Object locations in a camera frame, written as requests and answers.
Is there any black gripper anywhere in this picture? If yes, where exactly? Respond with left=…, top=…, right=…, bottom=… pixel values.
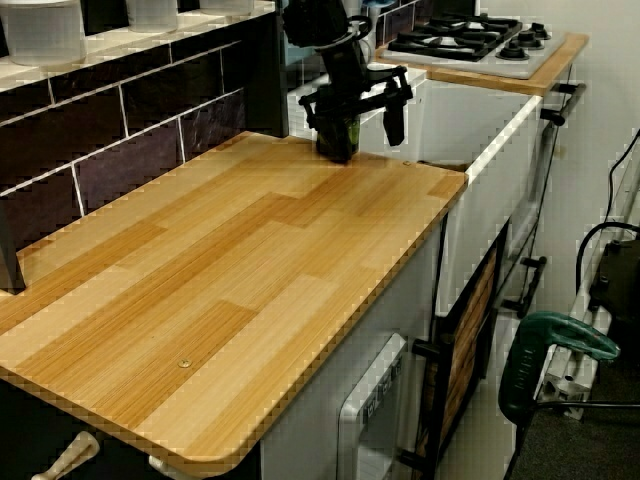
left=297, top=41, right=415, bottom=164

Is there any green can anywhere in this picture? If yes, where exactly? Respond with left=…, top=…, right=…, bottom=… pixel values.
left=313, top=116, right=362, bottom=164

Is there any white stove with black grates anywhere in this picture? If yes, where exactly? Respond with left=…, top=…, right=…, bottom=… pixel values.
left=386, top=13, right=569, bottom=80

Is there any wooden stove counter board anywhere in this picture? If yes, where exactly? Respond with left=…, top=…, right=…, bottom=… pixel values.
left=374, top=31, right=589, bottom=97

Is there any medium clear plastic jar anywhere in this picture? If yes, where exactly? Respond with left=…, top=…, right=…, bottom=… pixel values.
left=124, top=0, right=180, bottom=34

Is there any white dishwasher front panel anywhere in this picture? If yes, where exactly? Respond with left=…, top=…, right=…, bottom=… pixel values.
left=336, top=332, right=409, bottom=480

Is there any green power tool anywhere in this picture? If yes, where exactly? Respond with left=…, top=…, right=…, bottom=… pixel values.
left=497, top=310, right=621, bottom=427

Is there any black box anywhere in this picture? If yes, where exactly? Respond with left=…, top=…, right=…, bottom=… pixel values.
left=588, top=238, right=640, bottom=322

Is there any large clear plastic jar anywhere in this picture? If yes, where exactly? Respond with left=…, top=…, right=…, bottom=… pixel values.
left=0, top=0, right=87, bottom=67

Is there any white wooden knob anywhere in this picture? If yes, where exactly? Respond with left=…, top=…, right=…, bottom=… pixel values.
left=147, top=453, right=187, bottom=480
left=31, top=430, right=100, bottom=480

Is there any black oven handle bar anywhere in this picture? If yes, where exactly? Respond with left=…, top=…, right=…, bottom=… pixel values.
left=538, top=81, right=587, bottom=127

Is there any black cabinet door handle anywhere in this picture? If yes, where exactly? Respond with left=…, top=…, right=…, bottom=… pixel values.
left=501, top=256, right=549, bottom=319

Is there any wooden door with black frame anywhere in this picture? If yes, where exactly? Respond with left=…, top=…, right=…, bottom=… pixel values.
left=411, top=223, right=512, bottom=480

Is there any thick black cable loop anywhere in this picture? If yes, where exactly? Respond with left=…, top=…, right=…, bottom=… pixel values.
left=574, top=221, right=629, bottom=306

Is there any thin black cable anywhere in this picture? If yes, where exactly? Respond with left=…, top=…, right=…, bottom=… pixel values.
left=605, top=126, right=640, bottom=226

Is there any aluminium extrusion rail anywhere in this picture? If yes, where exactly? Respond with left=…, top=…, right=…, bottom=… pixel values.
left=536, top=219, right=632, bottom=420

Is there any black power tool cord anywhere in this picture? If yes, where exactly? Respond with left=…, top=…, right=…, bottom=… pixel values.
left=508, top=398, right=640, bottom=480

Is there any dark grey post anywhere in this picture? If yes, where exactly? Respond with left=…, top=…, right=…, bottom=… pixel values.
left=0, top=198, right=27, bottom=294

